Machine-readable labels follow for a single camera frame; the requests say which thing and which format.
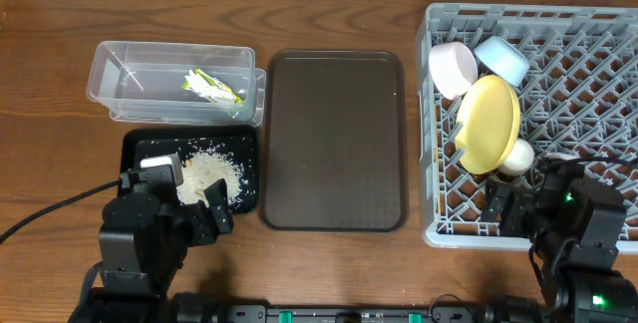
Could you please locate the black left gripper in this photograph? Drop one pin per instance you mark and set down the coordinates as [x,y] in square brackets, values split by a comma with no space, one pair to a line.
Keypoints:
[197,218]

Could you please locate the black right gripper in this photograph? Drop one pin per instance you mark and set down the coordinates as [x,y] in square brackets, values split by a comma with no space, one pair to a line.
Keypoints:
[518,211]

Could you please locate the white green cup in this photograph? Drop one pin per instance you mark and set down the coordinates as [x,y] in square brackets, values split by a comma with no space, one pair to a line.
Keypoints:
[519,160]

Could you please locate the pile of rice leftovers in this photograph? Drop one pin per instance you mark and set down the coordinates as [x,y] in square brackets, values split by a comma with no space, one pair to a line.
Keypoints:
[206,160]

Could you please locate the yellow plate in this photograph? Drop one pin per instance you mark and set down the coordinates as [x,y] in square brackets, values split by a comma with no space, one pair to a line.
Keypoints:
[489,115]

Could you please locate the green white food wrapper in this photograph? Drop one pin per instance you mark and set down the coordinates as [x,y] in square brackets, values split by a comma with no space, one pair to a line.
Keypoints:
[209,88]

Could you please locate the light blue bowl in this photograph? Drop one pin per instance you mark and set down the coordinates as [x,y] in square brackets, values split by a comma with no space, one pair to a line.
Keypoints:
[503,59]

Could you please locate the pink white bowl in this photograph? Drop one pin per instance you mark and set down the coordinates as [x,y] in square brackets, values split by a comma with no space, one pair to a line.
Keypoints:
[453,69]

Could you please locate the wooden chopstick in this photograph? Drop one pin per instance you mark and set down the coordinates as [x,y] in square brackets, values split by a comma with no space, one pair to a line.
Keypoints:
[437,192]

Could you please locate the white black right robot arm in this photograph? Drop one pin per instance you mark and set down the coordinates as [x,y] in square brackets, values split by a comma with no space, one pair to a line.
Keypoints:
[573,223]

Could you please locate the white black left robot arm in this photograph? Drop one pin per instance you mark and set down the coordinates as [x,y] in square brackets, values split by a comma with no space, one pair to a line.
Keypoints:
[144,240]

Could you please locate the black waste tray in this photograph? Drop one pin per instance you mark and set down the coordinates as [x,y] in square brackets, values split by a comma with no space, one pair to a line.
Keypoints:
[131,139]

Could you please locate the grey plastic dishwasher rack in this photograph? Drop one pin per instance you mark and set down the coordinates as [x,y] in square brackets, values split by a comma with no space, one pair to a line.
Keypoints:
[578,98]

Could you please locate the clear plastic waste bin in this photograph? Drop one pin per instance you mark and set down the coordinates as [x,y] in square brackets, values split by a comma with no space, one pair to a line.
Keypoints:
[141,82]

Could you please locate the brown serving tray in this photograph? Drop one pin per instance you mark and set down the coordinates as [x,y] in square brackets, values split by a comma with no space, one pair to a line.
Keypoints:
[335,146]

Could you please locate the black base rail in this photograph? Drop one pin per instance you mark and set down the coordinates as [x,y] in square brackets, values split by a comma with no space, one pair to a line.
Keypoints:
[447,308]

